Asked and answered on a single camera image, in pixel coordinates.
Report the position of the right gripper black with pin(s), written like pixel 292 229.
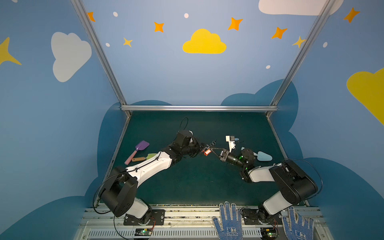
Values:
pixel 224 154

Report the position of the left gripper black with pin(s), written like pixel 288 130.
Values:
pixel 199 147

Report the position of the key with red tag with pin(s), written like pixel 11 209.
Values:
pixel 207 151

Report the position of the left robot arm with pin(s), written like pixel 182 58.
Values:
pixel 119 190

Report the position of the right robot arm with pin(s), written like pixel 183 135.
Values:
pixel 294 185

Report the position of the light blue toy shovel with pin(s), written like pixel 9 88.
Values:
pixel 250 156

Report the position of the purple pink toy shovel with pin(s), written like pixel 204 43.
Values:
pixel 139 147

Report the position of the yellow-green toy spatula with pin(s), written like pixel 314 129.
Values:
pixel 144 158

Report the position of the blue dotted work glove left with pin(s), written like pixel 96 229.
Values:
pixel 229 225

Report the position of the blue dotted work glove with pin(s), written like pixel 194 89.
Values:
pixel 296 227
pixel 229 225

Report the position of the right controller board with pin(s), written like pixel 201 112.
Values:
pixel 269 234

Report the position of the controller board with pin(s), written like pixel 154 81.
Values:
pixel 143 232
pixel 269 234

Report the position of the blue dotted work glove right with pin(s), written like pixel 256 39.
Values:
pixel 296 227

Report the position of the left controller board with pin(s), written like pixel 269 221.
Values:
pixel 143 232

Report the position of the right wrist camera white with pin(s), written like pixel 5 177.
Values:
pixel 231 140

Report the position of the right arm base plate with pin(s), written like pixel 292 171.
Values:
pixel 259 217

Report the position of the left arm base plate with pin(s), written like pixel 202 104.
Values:
pixel 151 217

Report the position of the aluminium frame rear bar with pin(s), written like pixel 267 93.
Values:
pixel 199 108

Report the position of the front aluminium rail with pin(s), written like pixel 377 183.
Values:
pixel 182 223

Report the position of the aluminium frame left post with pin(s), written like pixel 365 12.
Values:
pixel 88 26

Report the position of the aluminium frame post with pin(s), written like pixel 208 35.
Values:
pixel 88 26
pixel 311 38

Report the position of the aluminium frame right post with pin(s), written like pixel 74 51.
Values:
pixel 311 38

